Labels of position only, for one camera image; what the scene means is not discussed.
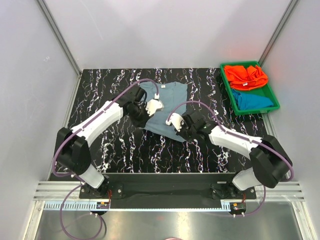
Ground grey-blue t shirt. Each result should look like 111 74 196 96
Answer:
143 82 188 143

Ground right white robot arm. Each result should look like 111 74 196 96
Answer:
167 112 293 199

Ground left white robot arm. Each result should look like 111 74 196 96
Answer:
53 85 150 198

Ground teal blue t shirt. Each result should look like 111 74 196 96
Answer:
231 89 274 111

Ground orange t shirt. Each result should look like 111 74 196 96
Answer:
223 65 269 91

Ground green plastic bin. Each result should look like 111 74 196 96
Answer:
220 60 280 116

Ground right small connector box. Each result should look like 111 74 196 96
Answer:
230 202 247 214

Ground small connector box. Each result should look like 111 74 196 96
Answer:
230 202 247 214
96 200 111 209

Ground left small connector box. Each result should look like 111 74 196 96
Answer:
96 200 111 209

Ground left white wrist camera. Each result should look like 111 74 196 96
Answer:
145 93 164 117

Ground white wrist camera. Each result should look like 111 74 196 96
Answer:
165 112 185 132
145 93 164 117

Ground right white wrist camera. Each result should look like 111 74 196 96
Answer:
165 112 185 132

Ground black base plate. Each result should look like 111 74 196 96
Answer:
79 173 257 211

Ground left aluminium corner post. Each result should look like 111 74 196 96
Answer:
35 0 82 78

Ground aluminium corner post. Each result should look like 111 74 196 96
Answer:
258 0 300 67
35 0 82 78

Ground aluminium rail frame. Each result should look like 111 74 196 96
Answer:
33 181 305 202

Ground white slotted cable duct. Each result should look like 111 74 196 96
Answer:
43 201 232 212

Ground right aluminium corner post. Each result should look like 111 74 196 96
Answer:
258 0 300 67

